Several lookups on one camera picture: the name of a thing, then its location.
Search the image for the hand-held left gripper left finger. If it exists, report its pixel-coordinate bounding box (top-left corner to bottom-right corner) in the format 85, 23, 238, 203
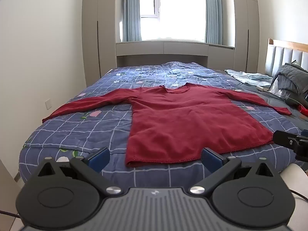
37, 147, 122, 196

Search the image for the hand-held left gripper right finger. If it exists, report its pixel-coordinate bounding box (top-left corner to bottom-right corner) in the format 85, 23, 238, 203
189, 147, 276, 196

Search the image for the red long-sleeved shirt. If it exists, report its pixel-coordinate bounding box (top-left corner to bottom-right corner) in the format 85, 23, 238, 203
42, 82, 292, 167

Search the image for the blue checkered floral quilt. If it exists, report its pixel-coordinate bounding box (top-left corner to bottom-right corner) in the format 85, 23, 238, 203
19, 61, 305, 190

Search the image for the light blue folded cloth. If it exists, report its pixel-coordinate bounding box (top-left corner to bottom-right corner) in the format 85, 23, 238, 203
225, 69, 273, 87

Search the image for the padded wooden bed headboard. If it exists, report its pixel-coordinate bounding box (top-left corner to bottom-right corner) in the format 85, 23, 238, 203
264, 38, 308, 77

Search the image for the beige furniture panel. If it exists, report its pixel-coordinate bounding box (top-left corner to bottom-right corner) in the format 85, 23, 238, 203
0, 159, 24, 198

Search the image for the beige wardrobe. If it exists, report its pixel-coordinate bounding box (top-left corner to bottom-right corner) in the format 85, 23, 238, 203
232, 0, 260, 74
82, 0, 117, 88

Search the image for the blue-grey curtain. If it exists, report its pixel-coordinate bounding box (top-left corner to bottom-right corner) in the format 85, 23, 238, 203
204, 0, 223, 45
121, 0, 142, 42

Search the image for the window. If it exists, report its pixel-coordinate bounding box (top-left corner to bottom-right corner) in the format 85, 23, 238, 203
140, 0, 207, 41

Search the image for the black cable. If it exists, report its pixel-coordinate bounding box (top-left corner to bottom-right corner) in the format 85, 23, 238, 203
0, 210, 22, 218

